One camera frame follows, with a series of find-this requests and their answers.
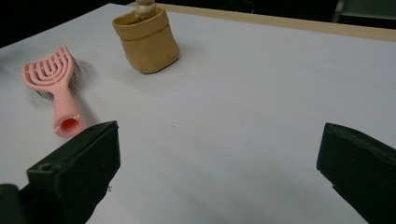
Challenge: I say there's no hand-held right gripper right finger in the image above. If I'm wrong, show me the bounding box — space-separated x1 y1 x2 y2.
316 122 396 224

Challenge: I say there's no small brown wooden holder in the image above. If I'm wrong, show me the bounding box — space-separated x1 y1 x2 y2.
111 7 180 75

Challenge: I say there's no pink hairbrush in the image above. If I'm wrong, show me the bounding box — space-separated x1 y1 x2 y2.
21 45 89 139

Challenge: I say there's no white metal stand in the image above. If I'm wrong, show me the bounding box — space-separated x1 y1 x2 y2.
331 0 396 23

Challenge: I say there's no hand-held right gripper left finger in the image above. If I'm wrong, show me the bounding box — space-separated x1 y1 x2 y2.
18 120 121 224

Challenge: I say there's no wooden brush handle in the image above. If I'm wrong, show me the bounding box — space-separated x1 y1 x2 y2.
134 0 158 21

